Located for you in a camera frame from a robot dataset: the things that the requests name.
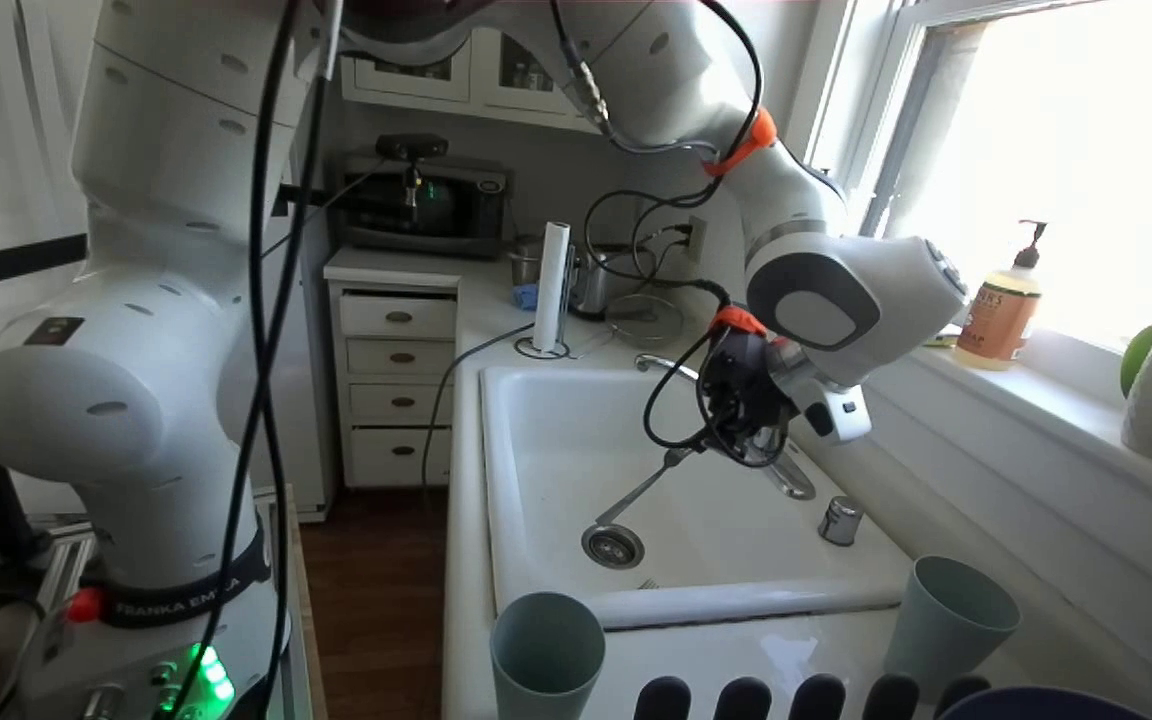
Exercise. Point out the white farmhouse sink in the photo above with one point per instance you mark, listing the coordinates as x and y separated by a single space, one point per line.
698 560

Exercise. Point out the white upper cabinet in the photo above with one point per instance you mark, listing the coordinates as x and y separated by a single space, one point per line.
520 83

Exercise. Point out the white wall outlet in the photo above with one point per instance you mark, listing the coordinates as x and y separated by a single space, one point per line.
695 237

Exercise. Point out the metal jar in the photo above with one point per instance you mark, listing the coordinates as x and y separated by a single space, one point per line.
590 287

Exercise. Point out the grey plastic cup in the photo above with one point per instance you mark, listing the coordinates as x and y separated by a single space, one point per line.
941 640

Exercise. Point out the black toaster oven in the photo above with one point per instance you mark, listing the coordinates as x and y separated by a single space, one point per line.
469 205

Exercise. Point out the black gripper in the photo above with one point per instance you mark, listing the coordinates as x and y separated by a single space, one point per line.
746 381

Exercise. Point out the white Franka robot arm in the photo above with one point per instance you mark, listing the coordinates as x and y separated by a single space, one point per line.
109 401

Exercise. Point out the silver metal fork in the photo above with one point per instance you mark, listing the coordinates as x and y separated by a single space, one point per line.
639 490

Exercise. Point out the chrome sink hole cap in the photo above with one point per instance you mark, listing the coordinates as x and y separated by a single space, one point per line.
840 520

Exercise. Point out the white curtain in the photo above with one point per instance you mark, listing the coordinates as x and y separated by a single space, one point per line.
3 106

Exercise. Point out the metal sink drain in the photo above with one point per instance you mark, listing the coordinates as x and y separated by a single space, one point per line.
613 545

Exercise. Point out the amber soap pump bottle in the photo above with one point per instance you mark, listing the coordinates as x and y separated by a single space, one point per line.
997 322

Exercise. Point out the blue bowl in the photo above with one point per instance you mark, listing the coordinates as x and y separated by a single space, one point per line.
1042 706

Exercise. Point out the white drawer cabinet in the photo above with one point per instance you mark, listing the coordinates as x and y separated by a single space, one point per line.
398 401

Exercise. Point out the pale blue plastic cup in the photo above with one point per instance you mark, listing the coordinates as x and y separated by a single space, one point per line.
539 685

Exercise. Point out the white window frame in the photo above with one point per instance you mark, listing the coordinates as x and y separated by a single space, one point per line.
896 83

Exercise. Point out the metal robot cart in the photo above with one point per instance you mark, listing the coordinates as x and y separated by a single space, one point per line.
286 640

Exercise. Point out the black dish rack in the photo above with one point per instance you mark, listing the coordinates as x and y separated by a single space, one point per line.
743 701

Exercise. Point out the small dark jar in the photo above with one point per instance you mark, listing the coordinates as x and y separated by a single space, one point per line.
527 278

